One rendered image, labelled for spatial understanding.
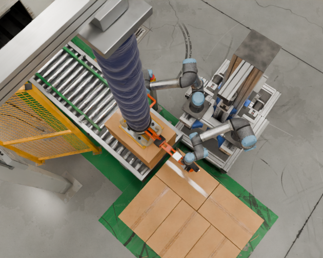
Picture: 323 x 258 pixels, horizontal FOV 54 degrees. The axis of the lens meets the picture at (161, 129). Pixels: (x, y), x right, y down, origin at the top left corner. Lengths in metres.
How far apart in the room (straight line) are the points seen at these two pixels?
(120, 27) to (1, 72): 0.50
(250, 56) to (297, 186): 2.39
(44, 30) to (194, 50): 3.57
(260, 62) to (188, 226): 1.91
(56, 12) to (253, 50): 1.49
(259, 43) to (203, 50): 2.31
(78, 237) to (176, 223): 1.31
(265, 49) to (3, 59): 1.73
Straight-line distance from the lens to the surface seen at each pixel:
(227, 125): 2.55
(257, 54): 2.36
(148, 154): 3.01
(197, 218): 3.49
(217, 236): 3.52
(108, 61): 1.62
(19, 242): 4.43
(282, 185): 4.29
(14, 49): 1.25
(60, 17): 1.26
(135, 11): 1.43
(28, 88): 2.29
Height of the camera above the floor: 4.02
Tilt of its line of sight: 74 degrees down
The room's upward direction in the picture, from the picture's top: 5 degrees counter-clockwise
